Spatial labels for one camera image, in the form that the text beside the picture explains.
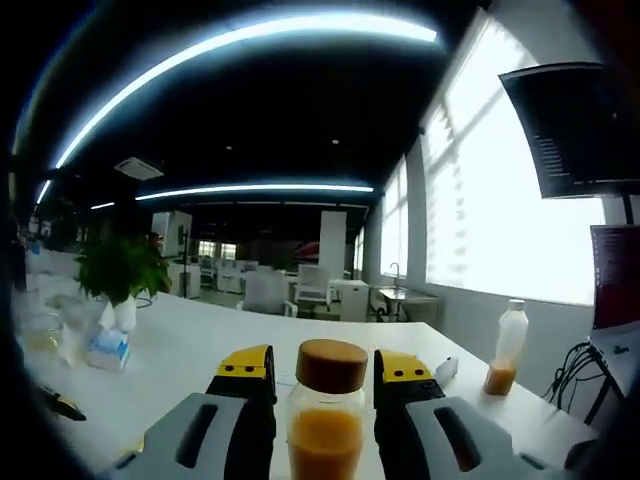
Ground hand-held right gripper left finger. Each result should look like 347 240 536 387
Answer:
102 343 278 480

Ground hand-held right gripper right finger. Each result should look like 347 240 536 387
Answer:
373 348 566 480

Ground glass bottle orange culture medium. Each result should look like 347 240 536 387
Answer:
285 379 370 480

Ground wooden bottle cap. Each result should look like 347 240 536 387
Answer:
295 338 370 394

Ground clear container yellowish liquid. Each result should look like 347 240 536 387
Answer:
18 293 65 352

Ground small plastic bottle orange liquid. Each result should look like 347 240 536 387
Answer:
482 298 530 397

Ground blue white tissue box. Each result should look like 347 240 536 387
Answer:
86 327 133 375

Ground crumpled white tissue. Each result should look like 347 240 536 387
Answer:
55 298 102 367

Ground white handheld device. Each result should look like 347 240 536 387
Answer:
433 355 461 386

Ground white table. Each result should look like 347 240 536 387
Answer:
19 291 601 480

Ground green potted plant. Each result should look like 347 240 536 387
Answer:
73 233 174 332

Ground steel sink with faucet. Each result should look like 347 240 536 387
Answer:
371 261 442 322

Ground white office chair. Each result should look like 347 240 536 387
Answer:
294 263 335 319
238 271 297 317

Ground ceiling air conditioner unit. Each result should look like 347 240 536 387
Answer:
113 156 166 182

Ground long ceiling light strip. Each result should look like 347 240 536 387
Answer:
134 183 376 203
53 13 439 172

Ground black cables bundle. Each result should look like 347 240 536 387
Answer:
541 338 627 427

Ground large black wall monitor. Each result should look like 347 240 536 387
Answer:
497 61 640 200

